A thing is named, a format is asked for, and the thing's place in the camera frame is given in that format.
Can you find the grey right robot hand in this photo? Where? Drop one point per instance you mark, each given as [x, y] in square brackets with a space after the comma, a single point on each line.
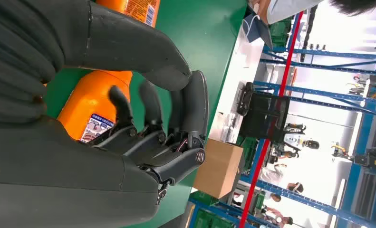
[65, 176]

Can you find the brown cardboard box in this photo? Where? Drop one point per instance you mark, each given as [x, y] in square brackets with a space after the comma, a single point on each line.
[217, 170]

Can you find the black handheld controller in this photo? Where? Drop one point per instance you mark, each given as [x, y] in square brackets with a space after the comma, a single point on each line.
[245, 97]

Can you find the black mesh office chair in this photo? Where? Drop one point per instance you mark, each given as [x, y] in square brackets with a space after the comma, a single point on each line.
[263, 116]

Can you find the person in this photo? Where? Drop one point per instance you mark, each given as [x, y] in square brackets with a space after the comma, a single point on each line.
[272, 174]
[288, 9]
[277, 217]

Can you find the white humanoid robot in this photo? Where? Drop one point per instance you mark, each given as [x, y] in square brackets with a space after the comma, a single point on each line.
[296, 140]

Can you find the dark tablet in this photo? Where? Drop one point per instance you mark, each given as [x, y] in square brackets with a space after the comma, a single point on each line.
[257, 30]

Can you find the black yellow hanging hoist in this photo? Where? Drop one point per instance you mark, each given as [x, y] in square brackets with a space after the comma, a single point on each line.
[340, 151]

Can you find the black box yellow warning sign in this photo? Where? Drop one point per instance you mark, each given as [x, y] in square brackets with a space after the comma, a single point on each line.
[369, 160]

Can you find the blue metal shelving rack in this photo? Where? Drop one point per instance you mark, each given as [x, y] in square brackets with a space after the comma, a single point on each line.
[367, 135]

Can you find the red barrier rail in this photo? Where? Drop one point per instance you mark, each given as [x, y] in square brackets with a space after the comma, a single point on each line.
[286, 67]

